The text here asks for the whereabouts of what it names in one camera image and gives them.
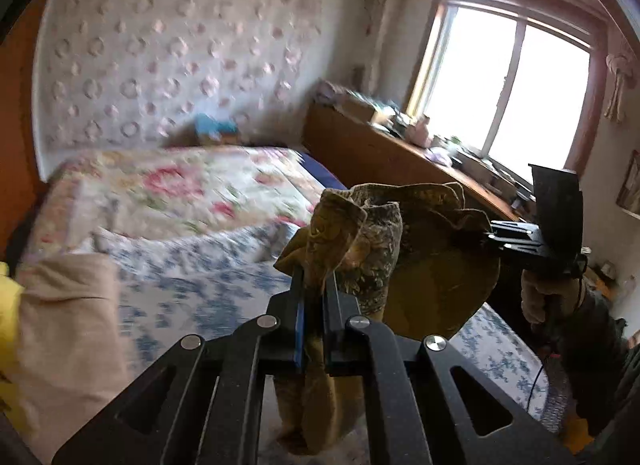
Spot carton with blue cloth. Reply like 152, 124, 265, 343
192, 114, 238, 143

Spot yellow plush toy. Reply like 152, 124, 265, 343
0, 262, 31, 431

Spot person's right hand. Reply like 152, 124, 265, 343
520, 270, 586, 326

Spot long wooden sideboard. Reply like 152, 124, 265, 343
302, 100, 538, 246

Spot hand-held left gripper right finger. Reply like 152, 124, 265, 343
322, 272, 576, 465

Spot pink bottle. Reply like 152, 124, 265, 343
410, 115, 432, 146

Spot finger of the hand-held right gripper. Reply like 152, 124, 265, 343
487, 241, 543, 261
490, 220, 540, 242

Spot blue floral bed sheet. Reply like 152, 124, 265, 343
80, 222, 551, 431

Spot wooden framed window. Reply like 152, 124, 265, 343
405, 0, 608, 181

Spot tied cream curtain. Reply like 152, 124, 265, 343
602, 40, 632, 123

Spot olive brown patterned shirt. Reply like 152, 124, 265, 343
272, 182, 501, 456

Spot cardboard box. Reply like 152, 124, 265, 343
345, 92, 381, 123

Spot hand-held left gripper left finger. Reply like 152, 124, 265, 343
52, 265, 306, 465

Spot framed wall picture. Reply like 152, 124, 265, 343
615, 150, 640, 220

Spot pink floral quilt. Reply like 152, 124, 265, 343
25, 145, 333, 266

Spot dark blue blanket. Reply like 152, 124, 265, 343
295, 150, 348, 191

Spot beige cloth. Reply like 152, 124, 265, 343
10, 252, 131, 463

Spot pile of pale clothes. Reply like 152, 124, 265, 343
315, 80, 351, 106

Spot wooden louvered wardrobe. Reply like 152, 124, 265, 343
0, 0, 51, 266

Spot circle patterned sheer curtain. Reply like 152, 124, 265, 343
32, 0, 371, 156

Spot pale gathered window curtain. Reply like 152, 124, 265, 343
362, 0, 408, 101

